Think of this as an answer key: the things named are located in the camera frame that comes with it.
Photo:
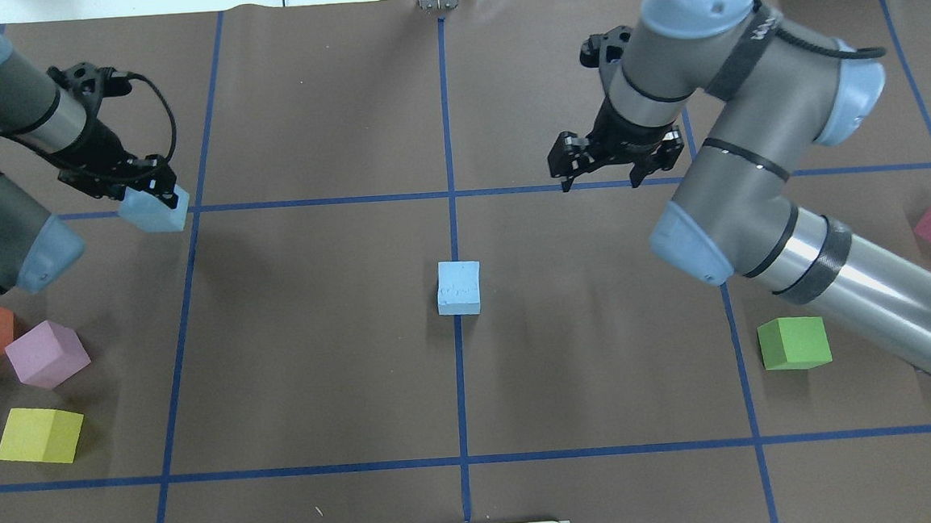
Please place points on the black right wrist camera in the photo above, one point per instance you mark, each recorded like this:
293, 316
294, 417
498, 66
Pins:
601, 49

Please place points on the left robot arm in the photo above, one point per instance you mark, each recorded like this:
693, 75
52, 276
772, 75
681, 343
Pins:
55, 115

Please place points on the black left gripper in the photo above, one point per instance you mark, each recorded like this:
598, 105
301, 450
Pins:
100, 148

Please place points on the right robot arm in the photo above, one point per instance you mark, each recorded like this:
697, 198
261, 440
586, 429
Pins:
784, 89

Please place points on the green foam block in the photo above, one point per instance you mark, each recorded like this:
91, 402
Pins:
796, 343

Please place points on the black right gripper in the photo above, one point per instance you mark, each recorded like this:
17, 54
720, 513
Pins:
624, 133

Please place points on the yellow foam block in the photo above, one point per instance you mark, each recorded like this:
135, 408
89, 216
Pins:
41, 435

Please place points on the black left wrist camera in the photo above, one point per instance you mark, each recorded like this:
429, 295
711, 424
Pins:
91, 84

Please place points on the pink lilac foam block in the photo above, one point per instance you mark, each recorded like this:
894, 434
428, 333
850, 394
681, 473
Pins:
47, 355

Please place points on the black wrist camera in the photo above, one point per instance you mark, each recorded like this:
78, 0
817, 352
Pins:
601, 49
91, 84

